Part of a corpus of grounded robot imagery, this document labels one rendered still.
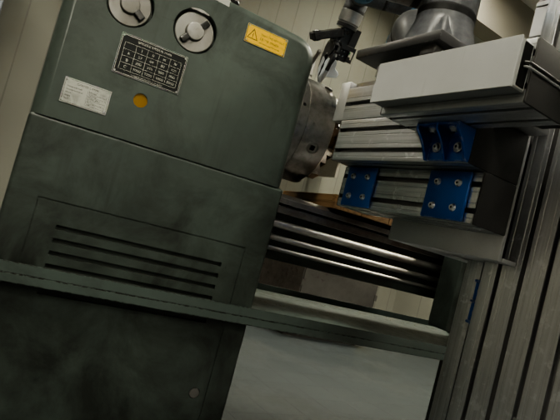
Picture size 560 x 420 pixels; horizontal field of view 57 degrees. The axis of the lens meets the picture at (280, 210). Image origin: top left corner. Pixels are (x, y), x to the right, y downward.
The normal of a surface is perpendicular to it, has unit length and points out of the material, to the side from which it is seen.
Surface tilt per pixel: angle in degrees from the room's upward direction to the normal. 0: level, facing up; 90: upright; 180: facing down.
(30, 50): 90
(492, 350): 90
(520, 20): 90
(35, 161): 90
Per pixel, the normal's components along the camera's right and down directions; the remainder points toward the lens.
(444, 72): -0.81, -0.25
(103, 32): 0.41, 0.07
